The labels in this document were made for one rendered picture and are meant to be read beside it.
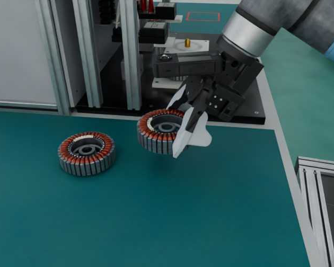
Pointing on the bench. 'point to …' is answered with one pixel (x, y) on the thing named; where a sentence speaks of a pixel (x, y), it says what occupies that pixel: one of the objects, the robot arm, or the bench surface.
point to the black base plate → (111, 67)
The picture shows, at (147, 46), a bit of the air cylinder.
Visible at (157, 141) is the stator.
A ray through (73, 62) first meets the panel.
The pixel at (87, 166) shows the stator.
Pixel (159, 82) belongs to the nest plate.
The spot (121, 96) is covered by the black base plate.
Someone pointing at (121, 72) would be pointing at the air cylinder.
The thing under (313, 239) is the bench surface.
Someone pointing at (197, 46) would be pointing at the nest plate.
